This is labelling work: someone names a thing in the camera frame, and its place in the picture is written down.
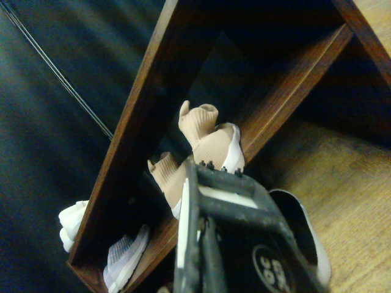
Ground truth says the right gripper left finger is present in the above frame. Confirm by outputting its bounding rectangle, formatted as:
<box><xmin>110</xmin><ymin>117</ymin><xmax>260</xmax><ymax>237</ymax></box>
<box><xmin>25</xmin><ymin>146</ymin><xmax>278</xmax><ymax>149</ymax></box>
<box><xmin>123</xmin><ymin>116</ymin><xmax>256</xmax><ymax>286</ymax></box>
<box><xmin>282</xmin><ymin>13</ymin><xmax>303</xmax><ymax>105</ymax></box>
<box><xmin>173</xmin><ymin>157</ymin><xmax>205</xmax><ymax>293</ymax></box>

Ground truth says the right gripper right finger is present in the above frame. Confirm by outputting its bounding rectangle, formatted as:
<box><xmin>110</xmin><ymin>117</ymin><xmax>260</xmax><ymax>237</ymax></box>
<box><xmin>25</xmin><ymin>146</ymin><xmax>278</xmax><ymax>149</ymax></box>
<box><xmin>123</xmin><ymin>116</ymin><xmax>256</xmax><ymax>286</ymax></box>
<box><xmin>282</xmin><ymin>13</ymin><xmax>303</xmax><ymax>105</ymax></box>
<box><xmin>194</xmin><ymin>160</ymin><xmax>290</xmax><ymax>244</ymax></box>

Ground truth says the beige shoe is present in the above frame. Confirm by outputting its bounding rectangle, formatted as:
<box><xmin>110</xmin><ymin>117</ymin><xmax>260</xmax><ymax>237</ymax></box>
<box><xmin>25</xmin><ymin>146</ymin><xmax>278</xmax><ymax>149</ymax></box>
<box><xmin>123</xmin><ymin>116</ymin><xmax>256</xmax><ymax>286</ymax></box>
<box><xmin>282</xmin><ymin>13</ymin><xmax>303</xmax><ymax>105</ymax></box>
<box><xmin>147</xmin><ymin>151</ymin><xmax>191</xmax><ymax>220</ymax></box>
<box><xmin>178</xmin><ymin>100</ymin><xmax>247</xmax><ymax>175</ymax></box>

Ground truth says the black shoe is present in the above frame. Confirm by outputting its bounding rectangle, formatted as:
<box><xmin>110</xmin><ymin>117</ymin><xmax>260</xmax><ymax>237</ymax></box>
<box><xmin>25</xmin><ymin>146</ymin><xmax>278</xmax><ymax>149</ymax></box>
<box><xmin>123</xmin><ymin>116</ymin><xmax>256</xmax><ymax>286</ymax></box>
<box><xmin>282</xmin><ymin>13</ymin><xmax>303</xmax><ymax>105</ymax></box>
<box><xmin>268</xmin><ymin>188</ymin><xmax>333</xmax><ymax>285</ymax></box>

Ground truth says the lilac shoe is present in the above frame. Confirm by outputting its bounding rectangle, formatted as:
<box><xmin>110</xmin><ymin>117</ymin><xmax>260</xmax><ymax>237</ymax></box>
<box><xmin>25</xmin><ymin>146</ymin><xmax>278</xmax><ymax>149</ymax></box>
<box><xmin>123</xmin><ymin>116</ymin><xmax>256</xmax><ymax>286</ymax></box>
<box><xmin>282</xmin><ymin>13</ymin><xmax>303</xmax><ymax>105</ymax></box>
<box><xmin>103</xmin><ymin>224</ymin><xmax>151</xmax><ymax>293</ymax></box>

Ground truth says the white shoe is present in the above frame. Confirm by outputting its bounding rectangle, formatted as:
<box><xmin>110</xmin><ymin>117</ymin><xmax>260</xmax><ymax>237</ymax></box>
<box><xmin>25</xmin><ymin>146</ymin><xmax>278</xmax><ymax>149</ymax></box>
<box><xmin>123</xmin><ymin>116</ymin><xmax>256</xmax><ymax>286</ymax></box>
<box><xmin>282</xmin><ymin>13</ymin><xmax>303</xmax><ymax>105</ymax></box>
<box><xmin>57</xmin><ymin>200</ymin><xmax>90</xmax><ymax>234</ymax></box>
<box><xmin>59</xmin><ymin>227</ymin><xmax>77</xmax><ymax>253</ymax></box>

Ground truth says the brown shoe rack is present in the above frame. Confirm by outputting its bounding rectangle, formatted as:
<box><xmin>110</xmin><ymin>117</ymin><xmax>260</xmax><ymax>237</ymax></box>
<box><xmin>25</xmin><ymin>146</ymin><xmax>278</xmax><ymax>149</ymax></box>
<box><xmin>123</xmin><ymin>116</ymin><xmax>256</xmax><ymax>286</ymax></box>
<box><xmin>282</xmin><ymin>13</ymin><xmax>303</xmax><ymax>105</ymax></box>
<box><xmin>66</xmin><ymin>0</ymin><xmax>391</xmax><ymax>293</ymax></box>

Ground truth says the black curtain stand pole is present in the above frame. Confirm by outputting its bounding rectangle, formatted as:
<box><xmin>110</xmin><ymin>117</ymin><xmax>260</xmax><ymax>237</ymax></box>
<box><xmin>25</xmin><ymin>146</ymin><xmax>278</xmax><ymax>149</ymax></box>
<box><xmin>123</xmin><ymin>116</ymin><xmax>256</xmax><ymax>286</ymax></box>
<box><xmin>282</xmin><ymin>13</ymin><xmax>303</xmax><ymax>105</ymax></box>
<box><xmin>0</xmin><ymin>4</ymin><xmax>114</xmax><ymax>140</ymax></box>

